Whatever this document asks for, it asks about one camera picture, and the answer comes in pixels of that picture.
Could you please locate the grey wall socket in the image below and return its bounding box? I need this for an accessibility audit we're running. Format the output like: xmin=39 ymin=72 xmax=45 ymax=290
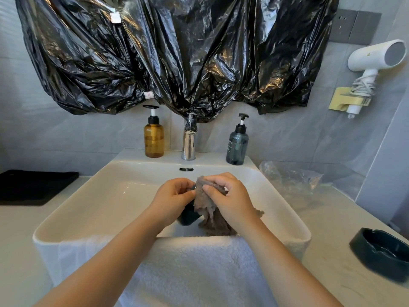
xmin=329 ymin=8 xmax=358 ymax=44
xmin=348 ymin=11 xmax=383 ymax=46

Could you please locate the black plastic sheet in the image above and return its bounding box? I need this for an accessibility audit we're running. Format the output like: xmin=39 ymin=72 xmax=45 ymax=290
xmin=14 ymin=0 xmax=340 ymax=124

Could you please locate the dark teal cup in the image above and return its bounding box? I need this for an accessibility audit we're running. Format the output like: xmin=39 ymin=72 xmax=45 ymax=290
xmin=177 ymin=185 xmax=205 ymax=226

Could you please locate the grey cleaning cloth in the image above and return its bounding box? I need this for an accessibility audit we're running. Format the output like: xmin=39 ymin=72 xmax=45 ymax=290
xmin=193 ymin=176 xmax=265 ymax=237

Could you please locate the black tray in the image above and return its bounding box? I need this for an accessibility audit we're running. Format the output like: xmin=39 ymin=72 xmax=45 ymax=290
xmin=0 ymin=169 xmax=80 ymax=206

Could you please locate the white hair dryer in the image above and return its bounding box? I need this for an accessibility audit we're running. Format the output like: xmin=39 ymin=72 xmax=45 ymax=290
xmin=347 ymin=40 xmax=407 ymax=119

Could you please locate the person's right hand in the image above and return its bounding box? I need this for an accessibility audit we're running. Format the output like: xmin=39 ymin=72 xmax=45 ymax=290
xmin=202 ymin=172 xmax=258 ymax=234

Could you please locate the black ashtray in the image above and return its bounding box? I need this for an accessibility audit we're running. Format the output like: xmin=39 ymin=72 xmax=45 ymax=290
xmin=349 ymin=227 xmax=409 ymax=283

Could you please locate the pale yellow dryer holder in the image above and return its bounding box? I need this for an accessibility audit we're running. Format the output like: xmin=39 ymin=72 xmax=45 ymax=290
xmin=328 ymin=87 xmax=372 ymax=112

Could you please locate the person's right forearm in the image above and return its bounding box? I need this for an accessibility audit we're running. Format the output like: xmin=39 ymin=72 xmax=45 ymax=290
xmin=238 ymin=217 xmax=344 ymax=307

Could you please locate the blue-grey pump bottle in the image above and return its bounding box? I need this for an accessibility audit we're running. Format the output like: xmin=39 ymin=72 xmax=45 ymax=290
xmin=225 ymin=113 xmax=250 ymax=165

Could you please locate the white ceramic sink basin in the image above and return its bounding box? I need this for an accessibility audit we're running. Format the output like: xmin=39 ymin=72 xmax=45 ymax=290
xmin=33 ymin=148 xmax=312 ymax=287

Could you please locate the amber pump bottle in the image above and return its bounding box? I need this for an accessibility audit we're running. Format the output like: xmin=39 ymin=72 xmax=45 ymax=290
xmin=143 ymin=105 xmax=165 ymax=158

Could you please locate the white coiled dryer cord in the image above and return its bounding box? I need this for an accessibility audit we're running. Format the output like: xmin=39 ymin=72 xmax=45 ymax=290
xmin=350 ymin=75 xmax=376 ymax=97

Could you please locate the clear plastic bag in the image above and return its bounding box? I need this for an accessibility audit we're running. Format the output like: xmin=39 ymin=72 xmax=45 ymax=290
xmin=258 ymin=160 xmax=325 ymax=202

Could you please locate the chrome faucet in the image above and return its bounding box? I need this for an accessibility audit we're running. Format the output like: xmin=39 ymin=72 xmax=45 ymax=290
xmin=181 ymin=112 xmax=198 ymax=161

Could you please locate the white towel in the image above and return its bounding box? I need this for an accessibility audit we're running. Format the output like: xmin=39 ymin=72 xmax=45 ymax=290
xmin=58 ymin=234 xmax=279 ymax=307

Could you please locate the person's left hand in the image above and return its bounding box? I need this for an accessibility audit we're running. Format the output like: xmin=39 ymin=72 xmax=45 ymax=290
xmin=152 ymin=178 xmax=197 ymax=234

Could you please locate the person's left forearm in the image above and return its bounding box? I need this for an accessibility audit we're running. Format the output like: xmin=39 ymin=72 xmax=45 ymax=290
xmin=32 ymin=217 xmax=164 ymax=307

